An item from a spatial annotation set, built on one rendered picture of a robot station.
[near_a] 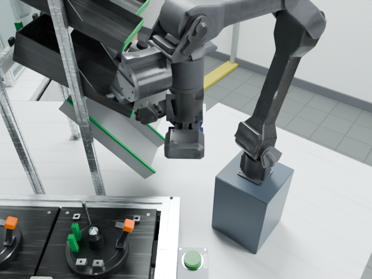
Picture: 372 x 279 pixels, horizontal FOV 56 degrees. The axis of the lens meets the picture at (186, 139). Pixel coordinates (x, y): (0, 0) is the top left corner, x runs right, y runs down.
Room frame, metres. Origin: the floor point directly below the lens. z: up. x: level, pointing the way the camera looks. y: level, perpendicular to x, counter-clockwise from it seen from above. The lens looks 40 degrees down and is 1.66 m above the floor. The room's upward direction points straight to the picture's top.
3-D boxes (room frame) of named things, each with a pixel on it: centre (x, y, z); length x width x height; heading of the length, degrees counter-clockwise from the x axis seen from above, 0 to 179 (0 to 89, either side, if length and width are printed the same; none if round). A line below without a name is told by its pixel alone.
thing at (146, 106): (0.47, 0.05, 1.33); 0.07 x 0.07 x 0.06; 0
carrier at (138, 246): (0.44, 0.20, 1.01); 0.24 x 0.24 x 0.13; 88
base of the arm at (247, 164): (0.59, -0.16, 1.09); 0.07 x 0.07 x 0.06; 52
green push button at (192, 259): (0.42, -0.01, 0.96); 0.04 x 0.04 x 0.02
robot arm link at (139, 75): (0.46, 0.03, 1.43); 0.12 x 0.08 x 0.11; 123
